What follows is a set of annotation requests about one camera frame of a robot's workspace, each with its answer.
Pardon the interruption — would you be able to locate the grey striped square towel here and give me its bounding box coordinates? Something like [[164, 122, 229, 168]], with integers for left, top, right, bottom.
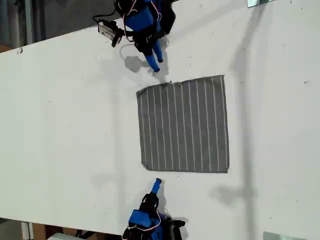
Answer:
[[136, 74, 230, 174]]

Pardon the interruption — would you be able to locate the white box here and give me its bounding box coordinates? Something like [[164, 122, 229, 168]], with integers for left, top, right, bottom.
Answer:
[[47, 232, 77, 240]]

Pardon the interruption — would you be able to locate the brown cardboard box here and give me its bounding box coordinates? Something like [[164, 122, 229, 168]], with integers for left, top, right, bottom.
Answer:
[[33, 223, 118, 240]]

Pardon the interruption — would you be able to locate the white table leg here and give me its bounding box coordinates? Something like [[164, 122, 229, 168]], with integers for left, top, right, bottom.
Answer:
[[20, 221, 35, 240]]

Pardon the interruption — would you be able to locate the camera black stalk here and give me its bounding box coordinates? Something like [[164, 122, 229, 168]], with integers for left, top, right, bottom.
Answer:
[[117, 27, 137, 38]]

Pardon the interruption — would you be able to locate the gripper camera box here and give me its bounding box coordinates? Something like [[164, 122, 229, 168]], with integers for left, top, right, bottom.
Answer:
[[167, 217, 186, 240], [97, 21, 125, 48]]

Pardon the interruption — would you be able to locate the camera black cable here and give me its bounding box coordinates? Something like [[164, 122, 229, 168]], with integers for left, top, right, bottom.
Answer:
[[93, 4, 118, 26]]

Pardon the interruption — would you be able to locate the grey metal post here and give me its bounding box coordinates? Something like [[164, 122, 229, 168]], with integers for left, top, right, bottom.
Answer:
[[24, 0, 34, 47]]

